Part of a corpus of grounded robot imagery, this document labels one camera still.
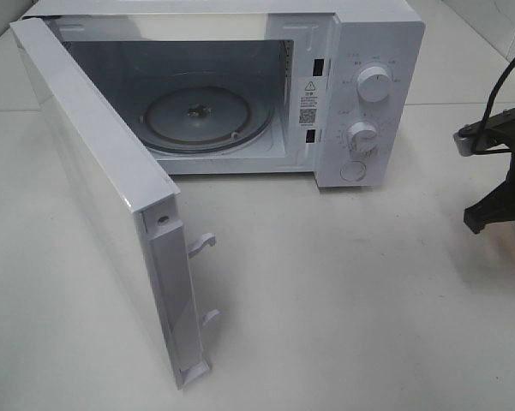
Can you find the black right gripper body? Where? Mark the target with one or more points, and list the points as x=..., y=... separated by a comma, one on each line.
x=499, y=205

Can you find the upper white power knob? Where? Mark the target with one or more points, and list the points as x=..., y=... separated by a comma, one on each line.
x=373, y=82

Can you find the lower white timer knob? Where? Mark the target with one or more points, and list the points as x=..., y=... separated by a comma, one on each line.
x=362, y=137

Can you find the white microwave oven body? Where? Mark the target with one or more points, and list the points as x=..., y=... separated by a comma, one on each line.
x=301, y=56

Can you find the glass microwave turntable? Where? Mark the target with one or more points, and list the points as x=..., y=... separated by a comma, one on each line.
x=204, y=119

